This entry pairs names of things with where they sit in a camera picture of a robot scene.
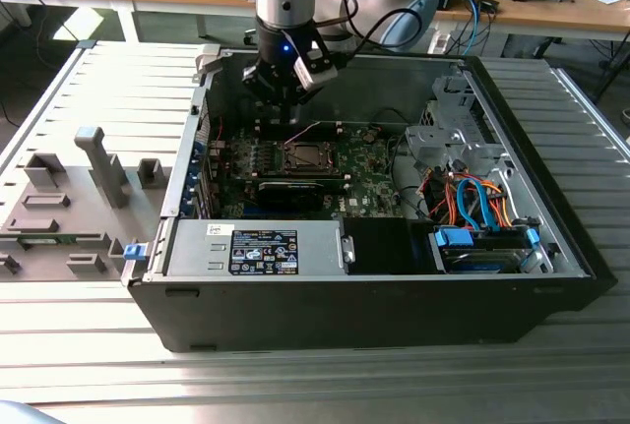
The white power strip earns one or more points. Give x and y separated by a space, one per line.
439 42

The black graphics card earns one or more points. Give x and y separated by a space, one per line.
290 195

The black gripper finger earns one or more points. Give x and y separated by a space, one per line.
305 95
261 79

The CPU socket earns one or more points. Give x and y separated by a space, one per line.
281 162

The grey parts rack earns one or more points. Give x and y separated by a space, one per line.
74 188

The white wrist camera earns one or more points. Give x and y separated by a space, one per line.
315 75

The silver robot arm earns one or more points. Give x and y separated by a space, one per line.
285 1

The grey power supply unit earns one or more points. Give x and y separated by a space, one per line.
197 247

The silver green CPU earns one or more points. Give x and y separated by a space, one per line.
310 157

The black PC case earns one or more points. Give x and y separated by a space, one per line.
344 316

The green motherboard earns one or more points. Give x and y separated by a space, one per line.
374 183

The blue case latch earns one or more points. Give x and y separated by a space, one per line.
135 254

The blue chair back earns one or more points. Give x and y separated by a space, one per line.
19 416

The hard disk blue carrier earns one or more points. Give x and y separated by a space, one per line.
453 239

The green RAM stick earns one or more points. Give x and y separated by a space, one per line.
64 240

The black plastic shroud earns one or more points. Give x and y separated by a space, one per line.
379 247

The silver drive cage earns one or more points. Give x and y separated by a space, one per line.
443 143

